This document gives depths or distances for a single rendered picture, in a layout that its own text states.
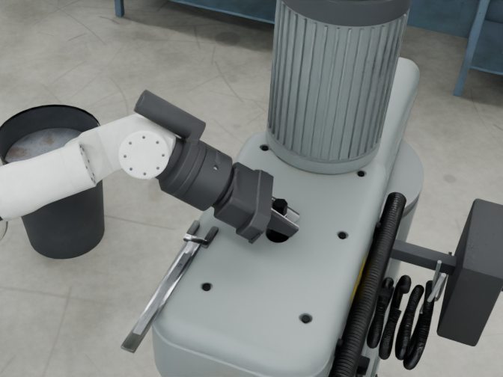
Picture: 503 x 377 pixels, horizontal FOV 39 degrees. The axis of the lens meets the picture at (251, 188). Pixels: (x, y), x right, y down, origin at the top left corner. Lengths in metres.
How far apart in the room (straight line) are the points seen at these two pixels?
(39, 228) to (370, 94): 2.56
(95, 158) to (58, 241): 2.51
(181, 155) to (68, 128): 2.63
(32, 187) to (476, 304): 0.82
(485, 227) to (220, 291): 0.60
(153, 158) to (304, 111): 0.29
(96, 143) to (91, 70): 3.87
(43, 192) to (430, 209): 3.19
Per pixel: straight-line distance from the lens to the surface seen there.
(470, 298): 1.37
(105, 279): 3.50
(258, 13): 5.05
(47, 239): 3.52
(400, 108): 1.61
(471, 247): 1.35
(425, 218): 3.92
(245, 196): 0.99
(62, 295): 3.47
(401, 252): 1.44
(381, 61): 1.08
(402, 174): 1.72
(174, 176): 0.95
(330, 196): 1.14
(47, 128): 3.58
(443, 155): 4.37
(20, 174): 0.97
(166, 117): 0.96
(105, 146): 1.02
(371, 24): 1.02
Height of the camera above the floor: 2.66
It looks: 43 degrees down
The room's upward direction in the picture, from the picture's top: 4 degrees clockwise
